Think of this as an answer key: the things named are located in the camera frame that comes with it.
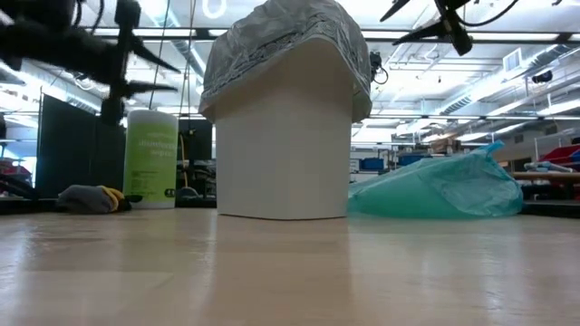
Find yellow-handled dustpan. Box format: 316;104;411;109
176;133;201;201

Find ceiling air vent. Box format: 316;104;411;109
502;47;523;73

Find grey trash bag liner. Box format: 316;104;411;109
198;0;373;124

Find black partition panel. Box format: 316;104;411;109
178;118;214;187
34;93;127;200

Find green plastic trash bag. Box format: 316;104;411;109
347;139;525;222

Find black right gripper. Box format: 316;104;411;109
379;0;476;58

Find green wipes canister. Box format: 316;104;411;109
122;109;179;210

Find wooden background table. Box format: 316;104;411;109
511;170;580;183

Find black ceiling camera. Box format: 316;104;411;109
369;50;390;86

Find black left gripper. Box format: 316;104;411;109
90;0;182;128

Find white plastic trash bin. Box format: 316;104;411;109
215;38;354;222

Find dark gloves with yellow trim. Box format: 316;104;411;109
56;184;133;215

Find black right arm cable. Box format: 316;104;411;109
455;0;522;28

